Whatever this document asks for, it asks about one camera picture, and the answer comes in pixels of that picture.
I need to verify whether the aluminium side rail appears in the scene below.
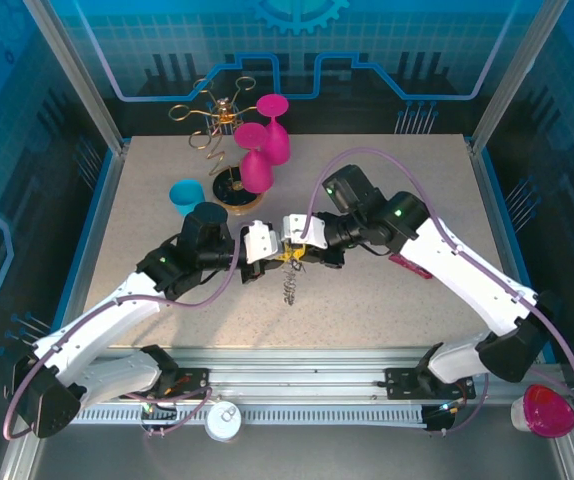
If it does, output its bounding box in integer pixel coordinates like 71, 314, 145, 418
466, 137, 548, 361
41, 142, 131, 364

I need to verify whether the pink plastic goblet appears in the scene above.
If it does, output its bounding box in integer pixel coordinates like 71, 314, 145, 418
233, 123, 274, 195
255, 94, 292, 166

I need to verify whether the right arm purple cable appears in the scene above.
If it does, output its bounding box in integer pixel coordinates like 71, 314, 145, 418
301, 148, 574, 437

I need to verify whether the aluminium frame post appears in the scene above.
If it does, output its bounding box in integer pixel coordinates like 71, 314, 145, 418
20, 0, 131, 154
468, 0, 554, 154

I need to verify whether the red candy packet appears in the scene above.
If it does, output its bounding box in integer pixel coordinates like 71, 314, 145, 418
388, 253, 434, 280

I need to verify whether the white plastic cup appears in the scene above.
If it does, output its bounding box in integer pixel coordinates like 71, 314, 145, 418
510, 394, 536, 432

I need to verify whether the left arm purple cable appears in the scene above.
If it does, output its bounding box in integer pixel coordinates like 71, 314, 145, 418
1, 227, 243, 441

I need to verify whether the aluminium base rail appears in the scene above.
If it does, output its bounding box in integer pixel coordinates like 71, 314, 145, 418
26, 347, 573, 407

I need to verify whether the white slotted cable duct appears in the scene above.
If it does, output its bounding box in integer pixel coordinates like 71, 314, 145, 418
74, 403, 431, 427

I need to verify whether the blue plastic goblet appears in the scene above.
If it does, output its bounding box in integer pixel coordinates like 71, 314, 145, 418
168, 179, 206, 217

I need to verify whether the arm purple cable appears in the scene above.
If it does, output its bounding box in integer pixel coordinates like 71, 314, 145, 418
301, 148, 574, 437
1, 227, 243, 441

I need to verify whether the pink plastic bowl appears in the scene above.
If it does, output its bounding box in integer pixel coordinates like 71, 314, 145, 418
523, 383, 574, 440

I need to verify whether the gold wire glass rack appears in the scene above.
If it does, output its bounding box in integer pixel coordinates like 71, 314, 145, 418
168, 77, 266, 216

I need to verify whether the white tin can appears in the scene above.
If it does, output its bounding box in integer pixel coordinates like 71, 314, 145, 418
204, 402, 243, 442

